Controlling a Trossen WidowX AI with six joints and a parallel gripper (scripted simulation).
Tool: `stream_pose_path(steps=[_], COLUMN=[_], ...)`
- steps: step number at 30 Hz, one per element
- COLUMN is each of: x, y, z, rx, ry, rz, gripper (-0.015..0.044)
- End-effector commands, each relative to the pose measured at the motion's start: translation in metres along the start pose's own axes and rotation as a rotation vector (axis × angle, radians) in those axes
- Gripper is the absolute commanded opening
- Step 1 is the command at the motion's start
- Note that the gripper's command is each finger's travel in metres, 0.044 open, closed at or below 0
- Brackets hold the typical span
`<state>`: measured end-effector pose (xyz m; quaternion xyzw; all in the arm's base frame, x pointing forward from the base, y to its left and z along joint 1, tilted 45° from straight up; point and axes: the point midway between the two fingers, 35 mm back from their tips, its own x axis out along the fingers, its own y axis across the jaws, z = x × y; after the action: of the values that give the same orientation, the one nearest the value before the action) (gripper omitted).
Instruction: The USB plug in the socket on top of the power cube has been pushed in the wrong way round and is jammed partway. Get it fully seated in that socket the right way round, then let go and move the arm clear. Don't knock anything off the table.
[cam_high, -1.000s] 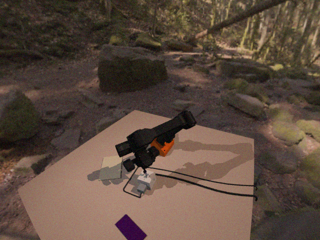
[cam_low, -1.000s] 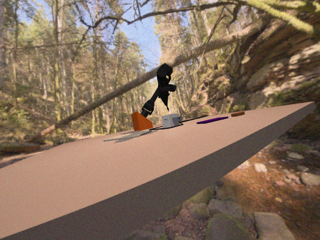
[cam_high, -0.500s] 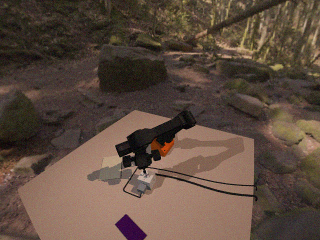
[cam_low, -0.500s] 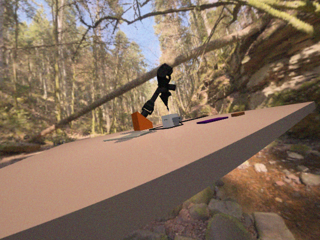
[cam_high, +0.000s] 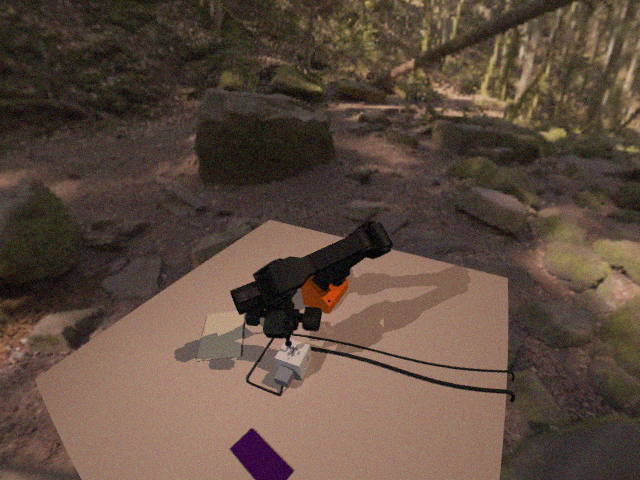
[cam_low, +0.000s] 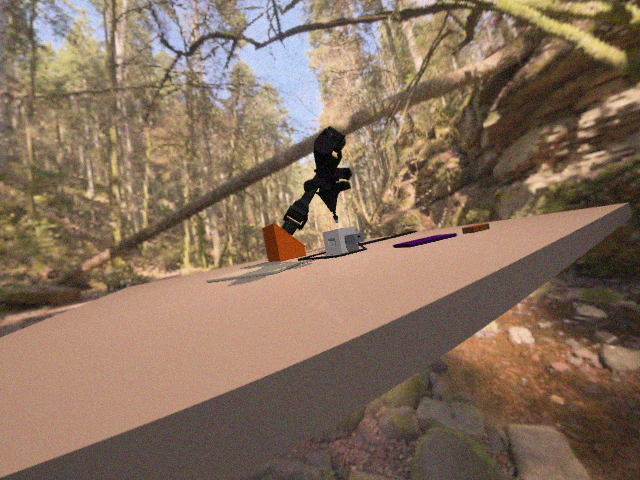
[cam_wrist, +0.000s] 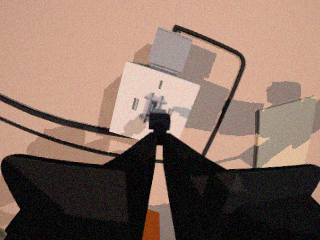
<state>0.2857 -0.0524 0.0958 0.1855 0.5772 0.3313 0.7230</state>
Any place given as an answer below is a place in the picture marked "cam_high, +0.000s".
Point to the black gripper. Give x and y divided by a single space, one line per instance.
310 319

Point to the black cable with grey plug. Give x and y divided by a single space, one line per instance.
285 374

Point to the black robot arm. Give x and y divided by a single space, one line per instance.
330 265

